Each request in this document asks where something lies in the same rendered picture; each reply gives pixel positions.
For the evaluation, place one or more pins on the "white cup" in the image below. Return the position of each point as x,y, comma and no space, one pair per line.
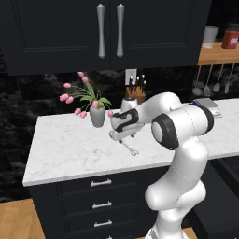
210,35

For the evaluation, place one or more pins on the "black oven range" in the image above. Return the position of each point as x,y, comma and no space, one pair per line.
217,199

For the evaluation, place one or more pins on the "grey vase with pink tulips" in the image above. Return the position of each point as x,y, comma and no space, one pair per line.
97,115

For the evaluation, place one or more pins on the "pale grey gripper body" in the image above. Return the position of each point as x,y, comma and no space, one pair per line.
122,134

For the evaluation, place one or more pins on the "dark cupboard door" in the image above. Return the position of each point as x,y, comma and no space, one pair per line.
53,34
161,31

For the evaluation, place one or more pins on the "wooden knife block with knives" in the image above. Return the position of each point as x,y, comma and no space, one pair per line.
135,90

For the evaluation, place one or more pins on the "wooden wall shelf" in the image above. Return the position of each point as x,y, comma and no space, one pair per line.
217,54

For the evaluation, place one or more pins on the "white wall socket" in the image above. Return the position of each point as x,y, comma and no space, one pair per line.
131,76

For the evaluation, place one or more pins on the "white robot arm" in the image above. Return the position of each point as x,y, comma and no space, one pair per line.
182,161

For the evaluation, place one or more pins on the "red box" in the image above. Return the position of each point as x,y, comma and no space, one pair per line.
230,39

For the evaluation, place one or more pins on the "dark drawer front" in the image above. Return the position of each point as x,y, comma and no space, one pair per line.
74,186
77,225
74,207
87,236

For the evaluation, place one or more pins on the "hanging grey spoon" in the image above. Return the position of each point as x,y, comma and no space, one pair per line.
217,86
207,89

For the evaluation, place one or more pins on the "small grey metal utensil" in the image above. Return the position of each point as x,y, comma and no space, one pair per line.
133,151

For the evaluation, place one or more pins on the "grey kitchen scale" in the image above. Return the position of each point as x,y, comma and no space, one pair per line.
207,103

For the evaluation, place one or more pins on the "hanging grey spatula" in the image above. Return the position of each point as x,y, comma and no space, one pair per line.
227,85

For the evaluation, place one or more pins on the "hanging grey ladle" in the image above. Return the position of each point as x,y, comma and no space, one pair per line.
197,90

